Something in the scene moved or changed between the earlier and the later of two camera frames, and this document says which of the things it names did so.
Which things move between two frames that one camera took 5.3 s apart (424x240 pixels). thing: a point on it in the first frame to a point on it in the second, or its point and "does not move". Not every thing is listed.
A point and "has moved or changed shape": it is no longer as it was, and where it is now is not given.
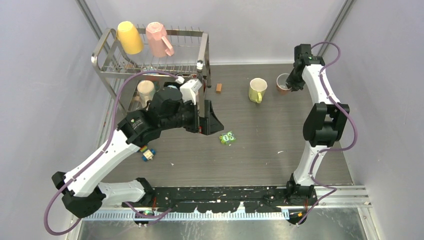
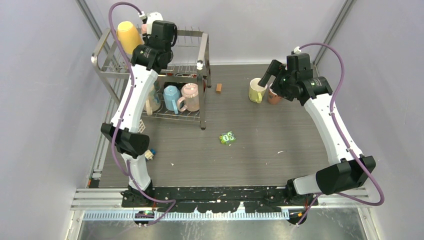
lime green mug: x=257 y=89 does not move
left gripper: x=210 y=124 to x=146 y=38
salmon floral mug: x=281 y=86 has moved or changed shape
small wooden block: x=219 y=88 does not move
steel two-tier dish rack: x=129 y=82 does not move
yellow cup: x=129 y=38 does not move
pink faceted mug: x=159 y=46 has moved or changed shape
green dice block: x=228 y=137 does not move
